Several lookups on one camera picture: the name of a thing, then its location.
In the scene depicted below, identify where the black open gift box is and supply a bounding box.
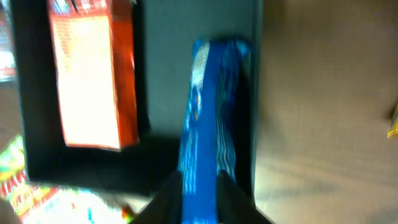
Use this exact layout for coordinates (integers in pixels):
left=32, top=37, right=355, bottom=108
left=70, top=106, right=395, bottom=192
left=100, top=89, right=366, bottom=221
left=10, top=0, right=263, bottom=197

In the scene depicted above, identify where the yellow orange snack packet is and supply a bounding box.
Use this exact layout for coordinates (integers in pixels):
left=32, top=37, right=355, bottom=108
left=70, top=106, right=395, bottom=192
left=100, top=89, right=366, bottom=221
left=387, top=105, right=398, bottom=139

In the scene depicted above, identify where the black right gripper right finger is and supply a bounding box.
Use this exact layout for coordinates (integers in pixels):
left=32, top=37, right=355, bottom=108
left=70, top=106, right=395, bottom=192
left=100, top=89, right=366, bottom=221
left=216, top=170, right=272, bottom=224

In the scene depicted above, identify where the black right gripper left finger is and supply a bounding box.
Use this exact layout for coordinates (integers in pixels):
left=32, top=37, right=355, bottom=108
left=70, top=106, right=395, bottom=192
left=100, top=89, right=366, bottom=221
left=130, top=171, right=182, bottom=224

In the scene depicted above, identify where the blue cookie pack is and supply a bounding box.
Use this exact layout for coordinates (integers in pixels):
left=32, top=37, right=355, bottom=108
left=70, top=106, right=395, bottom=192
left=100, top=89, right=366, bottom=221
left=178, top=39, right=250, bottom=223

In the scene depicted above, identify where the red cardboard carton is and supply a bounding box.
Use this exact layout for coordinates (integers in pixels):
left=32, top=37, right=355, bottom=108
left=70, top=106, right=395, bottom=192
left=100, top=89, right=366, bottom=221
left=48, top=0, right=139, bottom=151

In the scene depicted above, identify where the green Haribo candy bag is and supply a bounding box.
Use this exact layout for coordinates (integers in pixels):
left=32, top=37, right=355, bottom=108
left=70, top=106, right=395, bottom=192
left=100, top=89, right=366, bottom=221
left=1, top=134, right=136, bottom=224

